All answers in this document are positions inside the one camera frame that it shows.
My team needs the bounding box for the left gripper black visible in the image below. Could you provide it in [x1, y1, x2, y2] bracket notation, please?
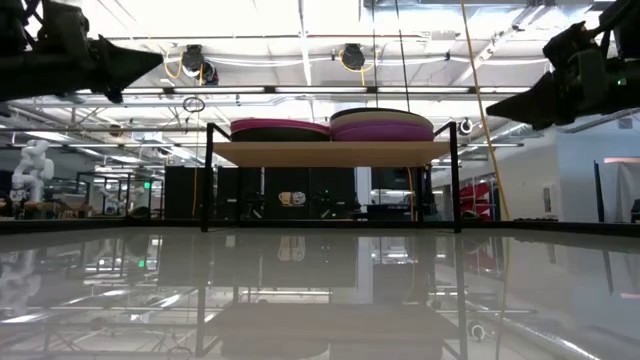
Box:
[0, 0, 165, 105]

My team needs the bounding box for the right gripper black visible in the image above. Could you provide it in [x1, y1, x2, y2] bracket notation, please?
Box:
[485, 20, 640, 132]

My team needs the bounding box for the purple plate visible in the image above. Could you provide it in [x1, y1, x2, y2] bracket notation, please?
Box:
[330, 118, 436, 143]

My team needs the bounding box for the cream plate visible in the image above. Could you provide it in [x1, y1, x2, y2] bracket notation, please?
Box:
[329, 106, 435, 129]

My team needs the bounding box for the pink plate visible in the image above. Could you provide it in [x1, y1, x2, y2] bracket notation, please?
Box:
[229, 117, 332, 135]

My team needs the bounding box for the wooden shelf rack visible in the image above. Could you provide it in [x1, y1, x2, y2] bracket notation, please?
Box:
[199, 120, 464, 235]

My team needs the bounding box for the wooden shelf board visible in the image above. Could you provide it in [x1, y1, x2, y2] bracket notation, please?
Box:
[212, 140, 452, 169]

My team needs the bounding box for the red equipment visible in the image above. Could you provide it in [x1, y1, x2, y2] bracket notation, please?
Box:
[458, 181, 495, 222]

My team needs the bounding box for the white partition panel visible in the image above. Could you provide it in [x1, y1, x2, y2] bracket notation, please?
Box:
[593, 159, 640, 224]

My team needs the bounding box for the black cabinet row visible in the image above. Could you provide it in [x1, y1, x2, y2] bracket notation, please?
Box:
[164, 165, 362, 220]

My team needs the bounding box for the yellow hanging cable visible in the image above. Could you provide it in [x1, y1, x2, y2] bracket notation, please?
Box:
[458, 0, 512, 222]

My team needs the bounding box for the black ceiling cable reel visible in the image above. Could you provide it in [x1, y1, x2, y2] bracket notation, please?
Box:
[338, 42, 368, 72]
[180, 43, 220, 87]

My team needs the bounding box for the black hanging cable loop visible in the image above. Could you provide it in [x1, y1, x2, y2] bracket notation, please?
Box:
[181, 95, 207, 114]

